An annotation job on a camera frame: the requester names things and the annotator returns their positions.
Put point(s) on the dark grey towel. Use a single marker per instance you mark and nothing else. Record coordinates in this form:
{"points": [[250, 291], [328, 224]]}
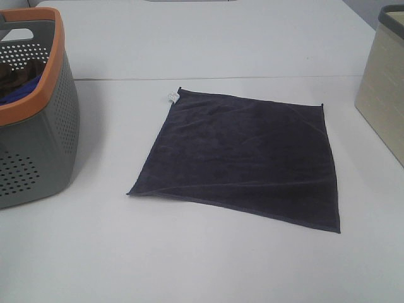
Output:
{"points": [[265, 158]]}

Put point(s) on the grey perforated laundry basket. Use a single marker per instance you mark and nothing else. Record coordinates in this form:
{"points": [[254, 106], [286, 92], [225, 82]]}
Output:
{"points": [[39, 132]]}

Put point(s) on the beige fabric storage box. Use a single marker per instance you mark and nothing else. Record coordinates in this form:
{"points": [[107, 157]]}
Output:
{"points": [[380, 96]]}

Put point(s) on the blue cloth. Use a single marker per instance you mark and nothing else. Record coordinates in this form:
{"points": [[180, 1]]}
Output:
{"points": [[21, 91]]}

